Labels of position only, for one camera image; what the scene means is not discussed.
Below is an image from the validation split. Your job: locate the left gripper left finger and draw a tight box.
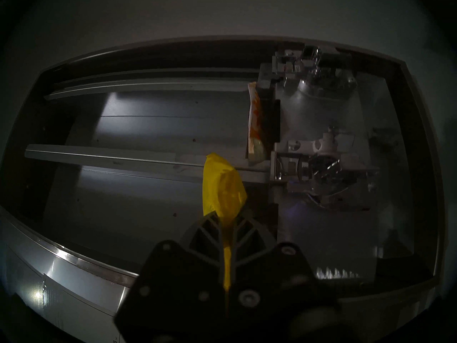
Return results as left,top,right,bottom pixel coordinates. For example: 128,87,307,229
114,212,227,343

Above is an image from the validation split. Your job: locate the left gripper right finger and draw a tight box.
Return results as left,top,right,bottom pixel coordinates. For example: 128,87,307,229
228,211,318,343

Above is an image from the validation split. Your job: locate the yellow plastic pad pack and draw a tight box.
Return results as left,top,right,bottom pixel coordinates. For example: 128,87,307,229
202,153,247,290

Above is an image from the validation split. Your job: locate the white orange wrapped pad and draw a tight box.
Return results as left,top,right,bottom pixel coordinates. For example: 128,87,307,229
247,81,269,166

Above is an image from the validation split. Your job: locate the steel wall dispenser cabinet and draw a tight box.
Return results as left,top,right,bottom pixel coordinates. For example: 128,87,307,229
0,35,448,302

